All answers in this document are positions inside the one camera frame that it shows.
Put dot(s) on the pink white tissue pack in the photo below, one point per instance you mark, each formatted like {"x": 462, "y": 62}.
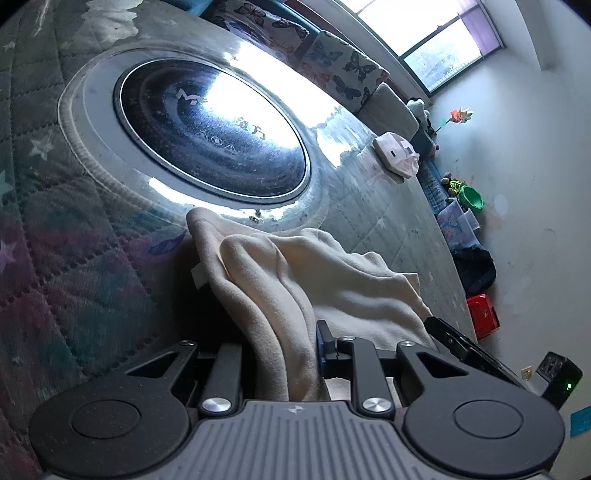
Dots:
{"x": 397, "y": 154}

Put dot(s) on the blue corner sofa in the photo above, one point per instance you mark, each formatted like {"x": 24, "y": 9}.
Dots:
{"x": 428, "y": 174}

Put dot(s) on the red plastic stool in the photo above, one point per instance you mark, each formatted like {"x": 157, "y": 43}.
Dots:
{"x": 483, "y": 314}

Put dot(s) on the green plastic bowl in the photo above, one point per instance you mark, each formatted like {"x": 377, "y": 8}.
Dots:
{"x": 470, "y": 198}

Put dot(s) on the round black induction cooktop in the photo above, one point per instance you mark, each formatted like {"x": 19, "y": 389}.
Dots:
{"x": 169, "y": 129}

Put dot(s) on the window with green frame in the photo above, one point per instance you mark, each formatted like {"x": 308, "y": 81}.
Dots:
{"x": 436, "y": 41}

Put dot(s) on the cream white garment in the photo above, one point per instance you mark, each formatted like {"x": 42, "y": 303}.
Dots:
{"x": 277, "y": 288}

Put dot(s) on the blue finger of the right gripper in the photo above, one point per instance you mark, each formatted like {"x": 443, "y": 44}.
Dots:
{"x": 451, "y": 338}

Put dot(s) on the butterfly cushion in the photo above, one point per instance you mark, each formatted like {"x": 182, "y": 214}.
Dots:
{"x": 342, "y": 71}
{"x": 260, "y": 27}

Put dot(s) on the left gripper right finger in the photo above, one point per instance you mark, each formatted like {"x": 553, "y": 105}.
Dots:
{"x": 365, "y": 367}

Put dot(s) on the butterfly cushion left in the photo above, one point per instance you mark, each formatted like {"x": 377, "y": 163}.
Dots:
{"x": 260, "y": 27}

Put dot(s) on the clear plastic storage box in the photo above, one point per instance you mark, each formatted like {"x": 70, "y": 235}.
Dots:
{"x": 458, "y": 227}

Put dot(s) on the white plush toy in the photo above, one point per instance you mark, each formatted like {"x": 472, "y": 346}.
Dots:
{"x": 418, "y": 108}

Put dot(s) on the plain grey cushion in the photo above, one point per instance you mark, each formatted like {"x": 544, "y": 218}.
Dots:
{"x": 385, "y": 112}

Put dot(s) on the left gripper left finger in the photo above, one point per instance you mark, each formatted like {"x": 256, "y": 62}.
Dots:
{"x": 221, "y": 395}

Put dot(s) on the black backpack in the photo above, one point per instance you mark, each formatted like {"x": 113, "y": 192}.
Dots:
{"x": 476, "y": 269}

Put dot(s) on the butterfly cushion right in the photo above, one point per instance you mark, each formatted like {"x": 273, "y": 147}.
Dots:
{"x": 342, "y": 71}

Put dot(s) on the colourful pinwheel toy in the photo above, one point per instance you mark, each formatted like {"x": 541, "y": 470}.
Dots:
{"x": 457, "y": 116}

